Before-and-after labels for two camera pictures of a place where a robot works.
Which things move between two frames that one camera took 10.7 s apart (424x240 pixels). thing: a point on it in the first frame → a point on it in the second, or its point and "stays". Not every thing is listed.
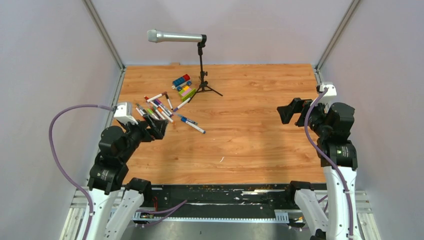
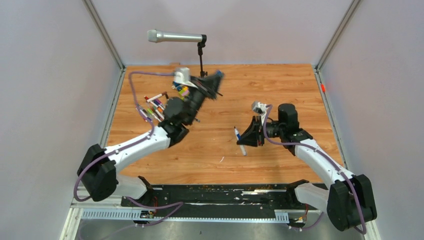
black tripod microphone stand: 203,84 stays
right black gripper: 297,105 → 250,137
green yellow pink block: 187,93 stays
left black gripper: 160,125 → 208,86
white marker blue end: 184,119 → 237,134
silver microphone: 156,36 stays
